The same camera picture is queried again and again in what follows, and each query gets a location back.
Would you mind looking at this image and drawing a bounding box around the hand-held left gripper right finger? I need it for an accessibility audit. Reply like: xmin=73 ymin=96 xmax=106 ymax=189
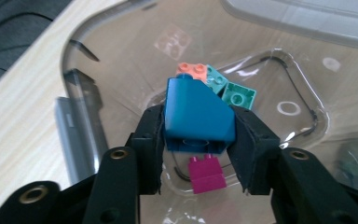
xmin=227 ymin=105 xmax=339 ymax=224

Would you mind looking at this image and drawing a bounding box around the clear brown storage box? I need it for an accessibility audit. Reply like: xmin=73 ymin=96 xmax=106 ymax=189
xmin=54 ymin=0 xmax=358 ymax=224

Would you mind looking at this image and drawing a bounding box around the orange toy block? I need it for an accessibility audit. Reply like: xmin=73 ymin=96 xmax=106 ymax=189
xmin=175 ymin=62 xmax=208 ymax=83

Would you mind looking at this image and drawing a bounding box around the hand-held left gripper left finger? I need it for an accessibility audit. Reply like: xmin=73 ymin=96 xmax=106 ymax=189
xmin=83 ymin=104 xmax=166 ymax=224

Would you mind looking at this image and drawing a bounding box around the magenta toy block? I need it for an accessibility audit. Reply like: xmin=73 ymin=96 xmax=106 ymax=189
xmin=187 ymin=154 xmax=227 ymax=195

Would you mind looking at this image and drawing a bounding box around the light teal toy block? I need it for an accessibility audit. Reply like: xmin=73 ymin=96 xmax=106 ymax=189
xmin=204 ymin=64 xmax=229 ymax=95

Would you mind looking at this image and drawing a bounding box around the blue sloped toy block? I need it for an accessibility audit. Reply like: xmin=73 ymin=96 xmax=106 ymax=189
xmin=162 ymin=74 xmax=237 ymax=155

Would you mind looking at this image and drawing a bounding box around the green-teal toy block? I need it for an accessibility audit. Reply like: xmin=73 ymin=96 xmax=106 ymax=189
xmin=221 ymin=81 xmax=258 ymax=110

